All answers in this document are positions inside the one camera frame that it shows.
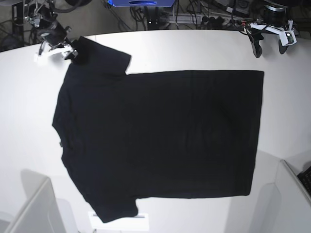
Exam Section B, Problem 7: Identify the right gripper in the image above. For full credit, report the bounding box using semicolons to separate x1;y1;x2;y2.
38;20;79;64

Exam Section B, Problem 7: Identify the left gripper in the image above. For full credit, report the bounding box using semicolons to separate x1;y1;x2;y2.
248;20;295;58

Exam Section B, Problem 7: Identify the black T-shirt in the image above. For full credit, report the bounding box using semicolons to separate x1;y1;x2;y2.
52;37;264;223

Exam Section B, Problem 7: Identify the blue box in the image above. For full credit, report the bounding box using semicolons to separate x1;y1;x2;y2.
107;0;175;7

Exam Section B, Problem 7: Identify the black keyboard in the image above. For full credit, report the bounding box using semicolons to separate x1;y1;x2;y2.
297;167;311;194

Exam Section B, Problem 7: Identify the white partition panel left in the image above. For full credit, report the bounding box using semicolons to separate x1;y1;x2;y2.
0;169;66;233

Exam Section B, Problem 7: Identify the white partition panel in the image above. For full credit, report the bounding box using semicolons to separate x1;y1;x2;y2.
257;159;311;233
0;169;66;233

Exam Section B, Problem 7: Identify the white partition panel right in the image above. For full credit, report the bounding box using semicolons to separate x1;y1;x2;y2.
257;159;311;233

